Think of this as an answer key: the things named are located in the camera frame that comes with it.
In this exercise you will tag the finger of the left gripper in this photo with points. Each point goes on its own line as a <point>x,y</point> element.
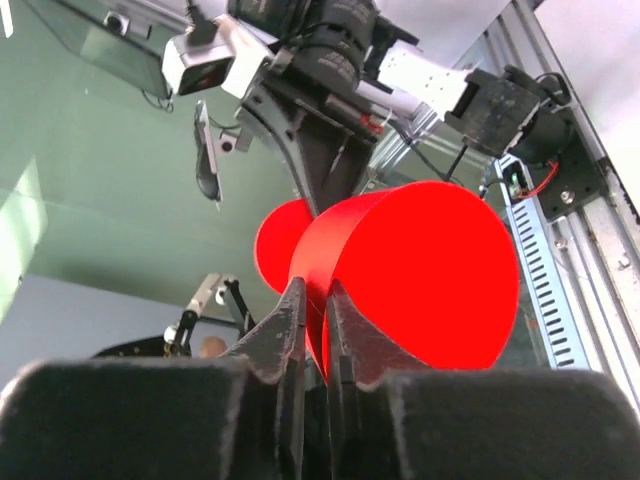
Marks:
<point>272,121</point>
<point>333,159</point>

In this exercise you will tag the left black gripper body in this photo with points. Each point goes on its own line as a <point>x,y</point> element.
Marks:
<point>289,99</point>

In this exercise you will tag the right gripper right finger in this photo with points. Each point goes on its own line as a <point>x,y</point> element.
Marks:
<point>393,417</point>

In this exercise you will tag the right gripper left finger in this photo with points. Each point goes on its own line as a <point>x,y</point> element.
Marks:
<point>239,416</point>

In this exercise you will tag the red plastic wine glass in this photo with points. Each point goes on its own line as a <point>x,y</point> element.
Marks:
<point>429,263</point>

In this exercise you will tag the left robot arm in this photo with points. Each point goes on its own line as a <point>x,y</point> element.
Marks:
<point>375,58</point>

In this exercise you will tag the small grey stand device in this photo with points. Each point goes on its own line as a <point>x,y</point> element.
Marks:
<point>214,141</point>

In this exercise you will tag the black monitor screen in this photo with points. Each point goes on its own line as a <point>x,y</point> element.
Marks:
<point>103,45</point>

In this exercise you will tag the left green led board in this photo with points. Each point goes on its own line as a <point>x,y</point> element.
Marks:
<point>517,184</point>

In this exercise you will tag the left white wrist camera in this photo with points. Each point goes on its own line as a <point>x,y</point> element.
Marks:
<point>230,60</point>

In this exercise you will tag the blue slotted cable duct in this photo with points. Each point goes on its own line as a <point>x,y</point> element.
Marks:
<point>554,321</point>

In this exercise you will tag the left black base bracket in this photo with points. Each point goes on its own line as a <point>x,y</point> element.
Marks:
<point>555,138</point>

